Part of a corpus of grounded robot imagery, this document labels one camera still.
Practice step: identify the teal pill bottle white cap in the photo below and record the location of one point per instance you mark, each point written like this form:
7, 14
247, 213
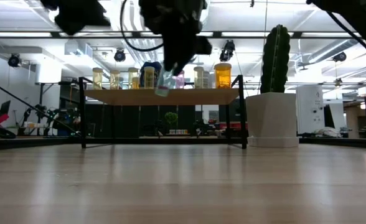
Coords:
164, 82

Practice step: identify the black ceiling spotlight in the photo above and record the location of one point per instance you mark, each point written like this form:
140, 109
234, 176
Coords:
339, 57
14, 60
227, 51
119, 55

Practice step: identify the small green potted plant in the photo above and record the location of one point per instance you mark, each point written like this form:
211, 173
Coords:
171, 118

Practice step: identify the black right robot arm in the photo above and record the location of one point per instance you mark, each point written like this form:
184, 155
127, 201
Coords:
357, 15

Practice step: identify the tall white cabinet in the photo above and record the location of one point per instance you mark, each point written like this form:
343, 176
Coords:
309, 105

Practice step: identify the tall green cactus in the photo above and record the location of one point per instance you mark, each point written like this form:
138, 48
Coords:
274, 62

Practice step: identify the small orange pill bottle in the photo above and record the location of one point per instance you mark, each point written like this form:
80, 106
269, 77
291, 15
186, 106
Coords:
135, 84

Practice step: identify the amber pill bottle white cap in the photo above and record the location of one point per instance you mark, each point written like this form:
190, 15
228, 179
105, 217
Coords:
114, 81

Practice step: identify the black horizontal frame bar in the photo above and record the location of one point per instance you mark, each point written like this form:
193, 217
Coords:
297, 35

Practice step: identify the large white cap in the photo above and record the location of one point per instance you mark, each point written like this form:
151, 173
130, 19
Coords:
223, 77

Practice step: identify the wooden shelf with black legs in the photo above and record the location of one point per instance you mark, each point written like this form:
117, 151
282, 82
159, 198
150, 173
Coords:
201, 97

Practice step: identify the black background robot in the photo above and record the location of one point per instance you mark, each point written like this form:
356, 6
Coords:
41, 110

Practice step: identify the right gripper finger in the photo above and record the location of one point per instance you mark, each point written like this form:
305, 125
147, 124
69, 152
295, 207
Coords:
170, 56
184, 57

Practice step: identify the white planter pot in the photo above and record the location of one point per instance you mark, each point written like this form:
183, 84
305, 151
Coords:
273, 118

